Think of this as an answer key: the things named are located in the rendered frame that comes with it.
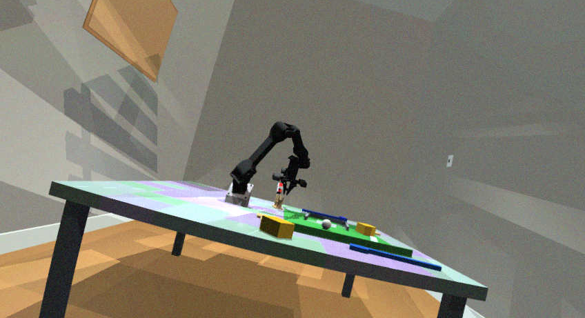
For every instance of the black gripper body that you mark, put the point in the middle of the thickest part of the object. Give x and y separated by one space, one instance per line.
290 176

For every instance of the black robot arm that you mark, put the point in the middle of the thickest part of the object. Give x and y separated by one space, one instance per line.
242 173

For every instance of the green flat mat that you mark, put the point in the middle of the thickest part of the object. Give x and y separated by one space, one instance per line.
298 217

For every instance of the white golf ball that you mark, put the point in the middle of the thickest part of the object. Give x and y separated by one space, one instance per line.
326 224

